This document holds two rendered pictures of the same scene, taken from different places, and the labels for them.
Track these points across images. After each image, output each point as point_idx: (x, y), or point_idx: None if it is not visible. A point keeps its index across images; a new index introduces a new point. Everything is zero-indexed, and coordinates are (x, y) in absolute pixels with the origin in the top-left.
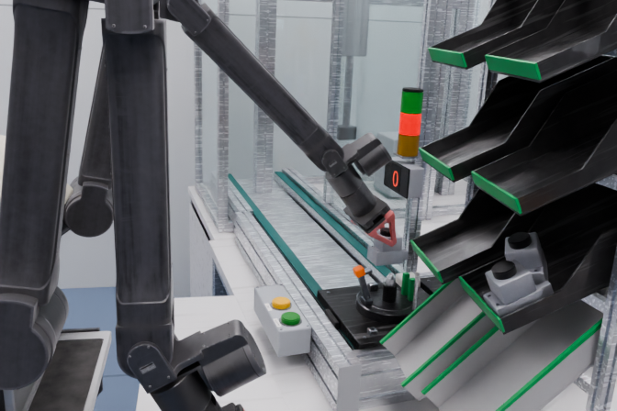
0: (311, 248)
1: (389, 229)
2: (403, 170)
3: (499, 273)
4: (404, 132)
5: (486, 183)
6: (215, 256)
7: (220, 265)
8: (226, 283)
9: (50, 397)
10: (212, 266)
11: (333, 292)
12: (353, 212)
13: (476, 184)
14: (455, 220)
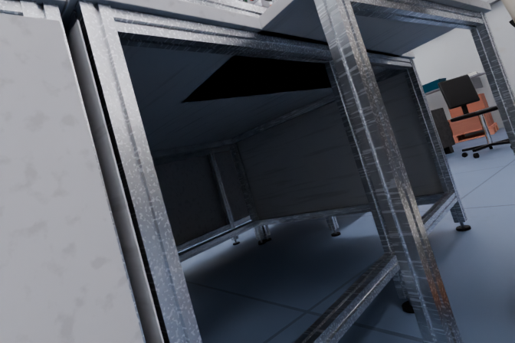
0: None
1: None
2: None
3: None
4: None
5: None
6: None
7: (187, 1)
8: (225, 15)
9: None
10: (90, 34)
11: None
12: None
13: None
14: None
